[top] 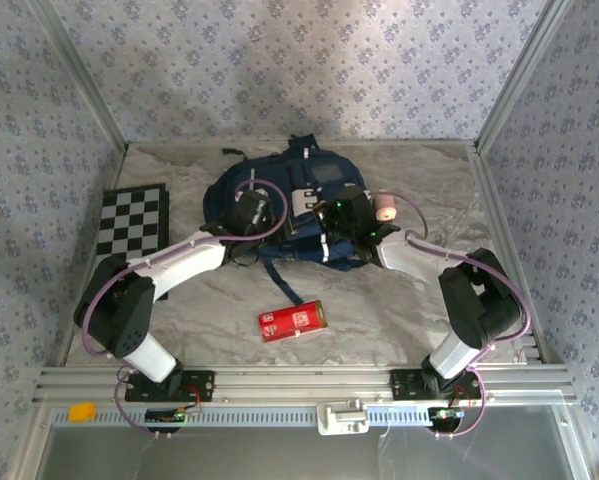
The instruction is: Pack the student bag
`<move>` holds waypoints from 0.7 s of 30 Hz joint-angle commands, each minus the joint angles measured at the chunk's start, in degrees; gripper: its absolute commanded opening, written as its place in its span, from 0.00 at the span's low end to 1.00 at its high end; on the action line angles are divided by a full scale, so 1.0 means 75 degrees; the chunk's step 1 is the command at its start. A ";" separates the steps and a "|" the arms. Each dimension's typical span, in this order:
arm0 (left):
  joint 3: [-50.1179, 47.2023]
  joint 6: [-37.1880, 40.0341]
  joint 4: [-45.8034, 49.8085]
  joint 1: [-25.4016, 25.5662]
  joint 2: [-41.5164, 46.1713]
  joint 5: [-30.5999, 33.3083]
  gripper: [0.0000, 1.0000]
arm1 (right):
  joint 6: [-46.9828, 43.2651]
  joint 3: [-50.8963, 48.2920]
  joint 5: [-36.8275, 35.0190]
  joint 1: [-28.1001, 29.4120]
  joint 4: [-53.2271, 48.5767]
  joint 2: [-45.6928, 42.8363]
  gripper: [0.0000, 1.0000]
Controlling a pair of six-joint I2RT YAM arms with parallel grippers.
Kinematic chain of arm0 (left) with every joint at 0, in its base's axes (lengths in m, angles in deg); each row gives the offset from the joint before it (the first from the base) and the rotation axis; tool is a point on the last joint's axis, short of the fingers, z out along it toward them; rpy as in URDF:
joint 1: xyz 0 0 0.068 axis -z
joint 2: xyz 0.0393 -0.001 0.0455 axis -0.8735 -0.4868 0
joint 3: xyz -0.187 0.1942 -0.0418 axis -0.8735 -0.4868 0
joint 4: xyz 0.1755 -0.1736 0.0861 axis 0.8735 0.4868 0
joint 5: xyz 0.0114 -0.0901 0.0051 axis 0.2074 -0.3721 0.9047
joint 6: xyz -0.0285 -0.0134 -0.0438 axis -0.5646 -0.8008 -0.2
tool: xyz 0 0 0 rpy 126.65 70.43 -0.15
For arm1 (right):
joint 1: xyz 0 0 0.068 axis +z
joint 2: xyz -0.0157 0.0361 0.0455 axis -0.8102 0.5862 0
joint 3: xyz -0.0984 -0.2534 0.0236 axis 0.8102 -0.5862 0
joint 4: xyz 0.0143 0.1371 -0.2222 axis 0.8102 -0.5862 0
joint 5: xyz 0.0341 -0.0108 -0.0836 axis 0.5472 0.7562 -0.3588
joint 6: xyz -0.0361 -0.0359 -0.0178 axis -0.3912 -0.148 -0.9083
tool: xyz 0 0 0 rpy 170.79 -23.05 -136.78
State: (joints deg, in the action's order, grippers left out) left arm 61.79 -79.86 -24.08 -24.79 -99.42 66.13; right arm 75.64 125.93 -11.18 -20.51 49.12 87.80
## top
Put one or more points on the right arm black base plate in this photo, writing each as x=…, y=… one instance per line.
x=404, y=385

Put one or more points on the aluminium frame post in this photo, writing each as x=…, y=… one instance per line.
x=81, y=75
x=520, y=75

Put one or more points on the aluminium side rail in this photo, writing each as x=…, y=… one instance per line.
x=119, y=160
x=504, y=225

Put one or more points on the small circuit board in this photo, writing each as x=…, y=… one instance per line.
x=164, y=415
x=446, y=416

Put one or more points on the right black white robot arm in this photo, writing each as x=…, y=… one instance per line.
x=479, y=305

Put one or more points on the black grey chessboard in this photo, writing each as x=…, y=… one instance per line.
x=129, y=215

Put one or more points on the yellow plastic connector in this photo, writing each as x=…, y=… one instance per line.
x=81, y=412

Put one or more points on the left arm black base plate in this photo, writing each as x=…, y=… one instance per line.
x=199, y=385

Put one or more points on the pink thread spool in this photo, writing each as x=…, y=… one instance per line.
x=385, y=207

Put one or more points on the red rectangular box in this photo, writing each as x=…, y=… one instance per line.
x=291, y=322

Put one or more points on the navy blue backpack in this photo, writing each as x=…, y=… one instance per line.
x=279, y=167

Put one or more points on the white plastic latch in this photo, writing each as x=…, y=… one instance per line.
x=343, y=417

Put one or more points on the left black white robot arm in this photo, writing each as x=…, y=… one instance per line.
x=179, y=265

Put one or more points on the grey metal panel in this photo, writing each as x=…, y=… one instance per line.
x=299, y=460

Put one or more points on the aluminium front rail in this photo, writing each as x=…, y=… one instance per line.
x=304, y=382

